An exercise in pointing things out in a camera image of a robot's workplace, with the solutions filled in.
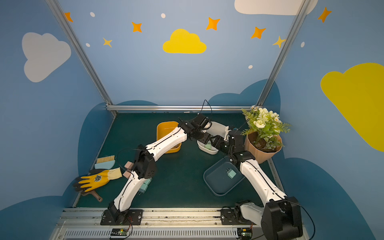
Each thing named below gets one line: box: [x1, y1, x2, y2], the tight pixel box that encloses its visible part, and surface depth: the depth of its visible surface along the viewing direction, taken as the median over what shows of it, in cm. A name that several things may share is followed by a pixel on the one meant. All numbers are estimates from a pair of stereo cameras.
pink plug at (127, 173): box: [122, 169, 132, 179], surface depth 88 cm
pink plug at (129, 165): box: [124, 161, 134, 169], surface depth 92 cm
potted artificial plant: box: [241, 105, 292, 164], surface depth 79 cm
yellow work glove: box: [73, 167, 123, 192], surface depth 84 cm
